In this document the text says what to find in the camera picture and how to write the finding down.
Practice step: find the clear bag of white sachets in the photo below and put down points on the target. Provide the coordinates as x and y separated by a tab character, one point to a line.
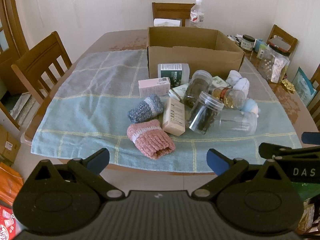
281	67

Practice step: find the clear plastic water bottle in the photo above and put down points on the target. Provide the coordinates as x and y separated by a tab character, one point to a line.
197	13

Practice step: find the clear drinking glass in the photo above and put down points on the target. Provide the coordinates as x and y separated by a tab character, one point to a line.
237	122

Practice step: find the orange bag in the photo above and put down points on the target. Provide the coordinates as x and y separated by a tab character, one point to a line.
8	182

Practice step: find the clear jar of dark tea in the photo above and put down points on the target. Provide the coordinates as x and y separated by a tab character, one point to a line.
197	87

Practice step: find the amber jar with yellow capsules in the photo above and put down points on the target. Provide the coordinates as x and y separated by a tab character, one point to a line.
228	97

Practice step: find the teal printed packet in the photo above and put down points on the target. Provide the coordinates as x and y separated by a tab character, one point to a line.
303	85

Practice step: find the green packet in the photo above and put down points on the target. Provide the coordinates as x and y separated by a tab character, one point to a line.
307	191

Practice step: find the white socks with blue bands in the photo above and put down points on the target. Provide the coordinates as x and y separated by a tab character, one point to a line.
237	82

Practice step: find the dark flat box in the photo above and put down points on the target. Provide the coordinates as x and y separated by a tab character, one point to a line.
280	43

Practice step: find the yellow bag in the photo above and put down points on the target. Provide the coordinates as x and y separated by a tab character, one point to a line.
308	215

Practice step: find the green white tissue pack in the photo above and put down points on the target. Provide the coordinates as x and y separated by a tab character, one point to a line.
178	91
219	81

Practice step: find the green white small carton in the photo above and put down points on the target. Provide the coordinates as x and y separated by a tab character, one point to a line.
262	51

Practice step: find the scattered pens and papers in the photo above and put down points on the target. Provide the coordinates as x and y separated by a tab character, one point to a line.
235	38

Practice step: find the blue green checkered towel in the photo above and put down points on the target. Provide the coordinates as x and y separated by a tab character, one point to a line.
87	105

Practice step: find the white tissue packet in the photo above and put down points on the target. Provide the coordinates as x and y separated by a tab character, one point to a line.
166	22

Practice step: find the small blue container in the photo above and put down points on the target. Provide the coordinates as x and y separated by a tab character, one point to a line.
258	44

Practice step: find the light blue soft toy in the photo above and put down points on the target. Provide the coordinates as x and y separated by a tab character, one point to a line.
250	106

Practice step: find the red printed package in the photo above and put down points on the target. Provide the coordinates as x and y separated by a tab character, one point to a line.
6	220

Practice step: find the beige rectangular carton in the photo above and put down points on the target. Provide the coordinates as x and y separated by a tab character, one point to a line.
173	117

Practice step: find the pink knitted sleeve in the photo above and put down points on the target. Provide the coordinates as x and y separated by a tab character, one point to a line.
150	140

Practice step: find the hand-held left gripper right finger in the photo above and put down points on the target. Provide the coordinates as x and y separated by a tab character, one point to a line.
217	162

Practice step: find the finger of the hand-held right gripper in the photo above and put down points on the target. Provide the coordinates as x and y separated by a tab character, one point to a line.
311	137
287	151

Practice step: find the clear jar with dark sticks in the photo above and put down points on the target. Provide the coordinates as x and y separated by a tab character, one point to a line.
203	115

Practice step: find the glass jar with dark lid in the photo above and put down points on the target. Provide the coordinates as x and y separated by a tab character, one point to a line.
248	42

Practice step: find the small cardboard carton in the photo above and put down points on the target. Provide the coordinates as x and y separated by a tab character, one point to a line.
7	145

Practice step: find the small pink carton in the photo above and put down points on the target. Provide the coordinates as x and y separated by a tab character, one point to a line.
153	86

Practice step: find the clear polka dot bag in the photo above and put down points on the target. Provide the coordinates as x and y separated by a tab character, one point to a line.
267	66

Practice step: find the gold foil decoration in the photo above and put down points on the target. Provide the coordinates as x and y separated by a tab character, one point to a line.
287	85

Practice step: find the blue grey knitted sleeve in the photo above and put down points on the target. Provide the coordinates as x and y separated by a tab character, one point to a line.
145	108

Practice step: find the stack of papers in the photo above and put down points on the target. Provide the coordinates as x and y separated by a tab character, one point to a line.
23	105

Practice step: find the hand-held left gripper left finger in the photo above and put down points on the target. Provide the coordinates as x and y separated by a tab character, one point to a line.
98	161

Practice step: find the white plastic bottle green label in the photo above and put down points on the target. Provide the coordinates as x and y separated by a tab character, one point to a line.
172	73

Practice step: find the brown cardboard box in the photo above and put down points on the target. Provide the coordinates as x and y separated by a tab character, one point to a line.
195	55

